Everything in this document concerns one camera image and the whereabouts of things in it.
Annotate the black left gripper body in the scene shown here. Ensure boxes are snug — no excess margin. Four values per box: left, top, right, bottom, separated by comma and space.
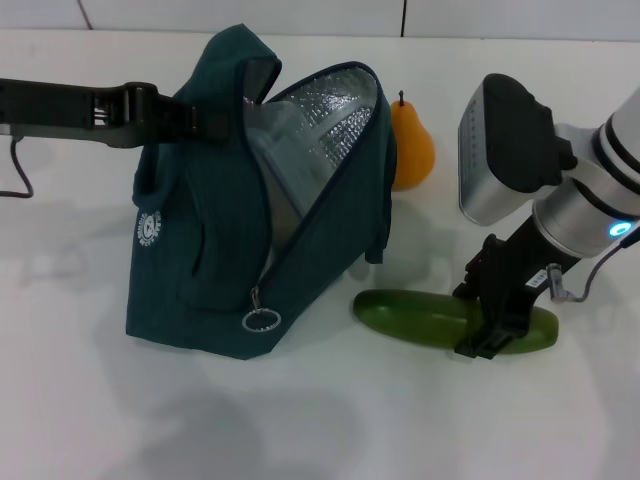
0, 76, 133, 150

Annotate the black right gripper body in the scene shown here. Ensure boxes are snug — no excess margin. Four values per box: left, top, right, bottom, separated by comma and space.
478, 216, 585, 322

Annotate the green cucumber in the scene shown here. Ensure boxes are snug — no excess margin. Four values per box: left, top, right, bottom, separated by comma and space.
352, 288, 560, 357

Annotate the dark teal insulated lunch bag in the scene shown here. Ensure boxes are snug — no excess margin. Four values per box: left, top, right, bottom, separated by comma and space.
124, 22, 399, 361

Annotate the clear food container blue seal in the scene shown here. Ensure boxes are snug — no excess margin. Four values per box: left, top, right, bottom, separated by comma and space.
247, 99, 331, 251

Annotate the orange pear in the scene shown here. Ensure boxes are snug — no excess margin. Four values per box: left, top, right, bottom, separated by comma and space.
389, 90, 436, 191

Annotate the dark right gripper cable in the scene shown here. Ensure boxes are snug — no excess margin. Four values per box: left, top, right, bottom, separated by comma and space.
547, 234, 632, 304

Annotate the dark gripper cable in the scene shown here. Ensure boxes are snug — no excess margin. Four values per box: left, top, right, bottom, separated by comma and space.
547, 234, 632, 304
0, 134, 34, 199

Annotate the dark left gripper cable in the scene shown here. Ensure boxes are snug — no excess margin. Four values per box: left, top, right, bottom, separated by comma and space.
0, 134, 34, 199

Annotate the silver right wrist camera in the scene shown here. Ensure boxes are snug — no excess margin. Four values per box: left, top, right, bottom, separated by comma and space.
454, 73, 579, 225

